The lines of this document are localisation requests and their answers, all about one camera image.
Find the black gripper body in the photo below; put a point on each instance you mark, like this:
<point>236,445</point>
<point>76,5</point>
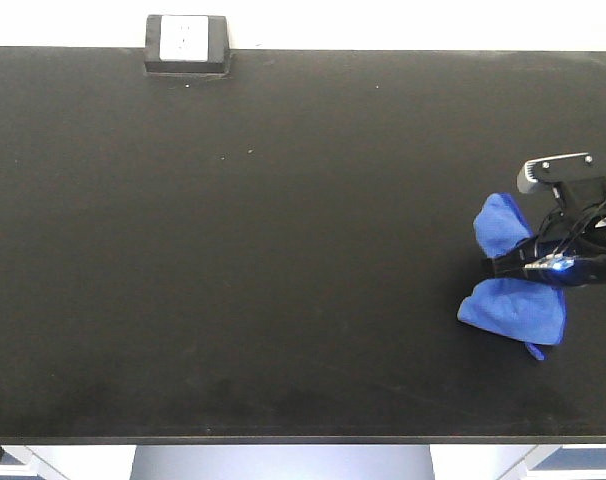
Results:
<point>563,259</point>

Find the blue microfiber cloth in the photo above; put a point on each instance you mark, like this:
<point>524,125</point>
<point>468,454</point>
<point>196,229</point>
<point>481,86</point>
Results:
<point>529,312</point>

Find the black white power outlet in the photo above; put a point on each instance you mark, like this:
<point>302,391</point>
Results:
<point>187,45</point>

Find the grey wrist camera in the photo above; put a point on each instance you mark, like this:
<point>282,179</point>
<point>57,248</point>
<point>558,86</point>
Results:
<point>543,173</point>

